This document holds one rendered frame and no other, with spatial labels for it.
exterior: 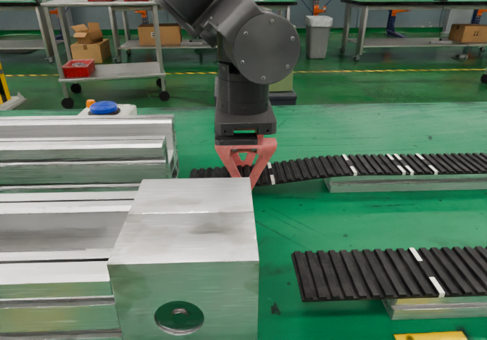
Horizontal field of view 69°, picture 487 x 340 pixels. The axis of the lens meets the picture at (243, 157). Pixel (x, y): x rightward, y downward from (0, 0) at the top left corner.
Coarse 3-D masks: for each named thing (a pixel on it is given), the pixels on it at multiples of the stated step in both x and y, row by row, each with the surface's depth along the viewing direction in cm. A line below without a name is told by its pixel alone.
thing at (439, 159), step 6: (432, 156) 47; (438, 156) 47; (438, 162) 46; (444, 162) 46; (450, 162) 45; (444, 168) 44; (450, 168) 44; (456, 168) 44; (450, 174) 43; (456, 174) 43
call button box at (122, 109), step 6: (120, 108) 57; (126, 108) 57; (132, 108) 57; (84, 114) 54; (90, 114) 53; (96, 114) 53; (102, 114) 53; (108, 114) 53; (114, 114) 54; (120, 114) 54; (126, 114) 54; (132, 114) 56
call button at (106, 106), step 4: (92, 104) 54; (96, 104) 54; (100, 104) 54; (104, 104) 54; (108, 104) 54; (112, 104) 54; (116, 104) 55; (92, 108) 53; (96, 108) 53; (100, 108) 53; (104, 108) 53; (108, 108) 53; (112, 108) 54; (116, 108) 54; (92, 112) 53; (96, 112) 53; (100, 112) 53; (104, 112) 53; (108, 112) 53
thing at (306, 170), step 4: (296, 160) 47; (300, 160) 47; (304, 160) 47; (308, 160) 46; (296, 164) 46; (300, 164) 46; (304, 164) 46; (308, 164) 46; (300, 168) 45; (304, 168) 45; (308, 168) 45; (312, 168) 44; (300, 172) 44; (304, 172) 44; (308, 172) 44; (312, 172) 44; (304, 176) 43; (308, 176) 43; (312, 176) 43; (316, 176) 43; (304, 180) 43
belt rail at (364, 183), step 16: (352, 176) 44; (368, 176) 44; (384, 176) 44; (400, 176) 45; (416, 176) 45; (432, 176) 45; (448, 176) 45; (464, 176) 45; (480, 176) 45; (336, 192) 45
